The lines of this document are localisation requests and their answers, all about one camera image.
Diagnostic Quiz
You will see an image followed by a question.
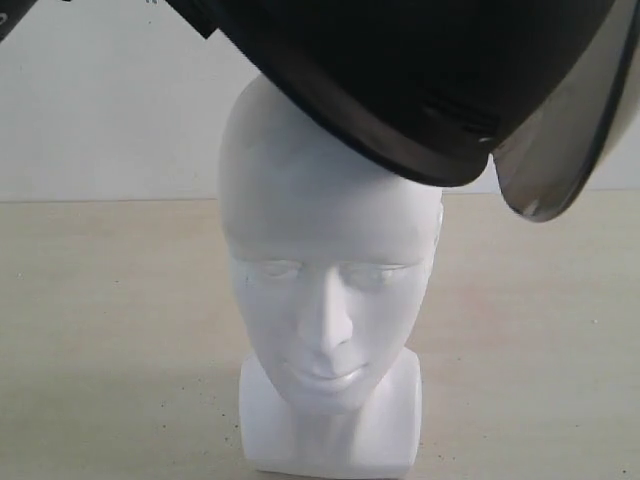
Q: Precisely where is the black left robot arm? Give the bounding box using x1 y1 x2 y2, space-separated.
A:
0 0 37 42

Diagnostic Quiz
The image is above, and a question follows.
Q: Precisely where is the white mannequin head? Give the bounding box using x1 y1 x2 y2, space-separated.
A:
219 76 444 479

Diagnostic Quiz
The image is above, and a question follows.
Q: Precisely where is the black helmet with tinted visor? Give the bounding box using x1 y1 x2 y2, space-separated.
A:
173 0 639 223

